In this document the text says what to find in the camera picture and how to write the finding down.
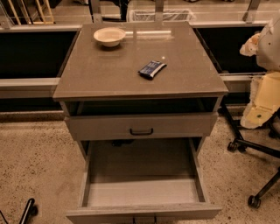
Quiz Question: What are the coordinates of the white ceramic bowl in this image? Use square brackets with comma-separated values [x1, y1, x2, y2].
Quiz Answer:
[94, 27, 126, 47]

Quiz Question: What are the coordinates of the blue rxbar wrapper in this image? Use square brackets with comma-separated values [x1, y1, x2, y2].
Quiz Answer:
[138, 60, 166, 80]

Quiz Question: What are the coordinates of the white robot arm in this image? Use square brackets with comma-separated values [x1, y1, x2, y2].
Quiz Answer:
[240, 11, 280, 129]

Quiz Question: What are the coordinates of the wooden frame rack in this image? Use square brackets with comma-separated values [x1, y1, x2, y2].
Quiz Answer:
[1, 0, 55, 25]

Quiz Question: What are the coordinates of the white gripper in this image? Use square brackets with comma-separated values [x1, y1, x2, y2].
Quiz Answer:
[240, 33, 280, 129]

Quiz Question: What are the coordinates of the grey top drawer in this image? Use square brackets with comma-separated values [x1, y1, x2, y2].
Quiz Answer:
[65, 113, 218, 141]

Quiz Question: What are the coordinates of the open grey middle drawer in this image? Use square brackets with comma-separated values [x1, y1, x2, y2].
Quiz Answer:
[66, 138, 221, 224]

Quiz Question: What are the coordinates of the grey drawer cabinet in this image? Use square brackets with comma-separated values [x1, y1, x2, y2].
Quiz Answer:
[52, 21, 229, 224]

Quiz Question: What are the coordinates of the black wheeled stand base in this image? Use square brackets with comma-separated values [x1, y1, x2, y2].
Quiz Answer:
[220, 101, 280, 209]

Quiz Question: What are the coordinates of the black stand leg left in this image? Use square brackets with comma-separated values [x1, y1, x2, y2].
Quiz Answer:
[0, 198, 39, 224]

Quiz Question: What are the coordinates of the white wire basket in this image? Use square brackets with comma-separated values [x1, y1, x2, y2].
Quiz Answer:
[127, 9, 196, 22]

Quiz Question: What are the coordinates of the black drawer handle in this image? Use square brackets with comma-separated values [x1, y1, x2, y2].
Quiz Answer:
[129, 128, 154, 136]

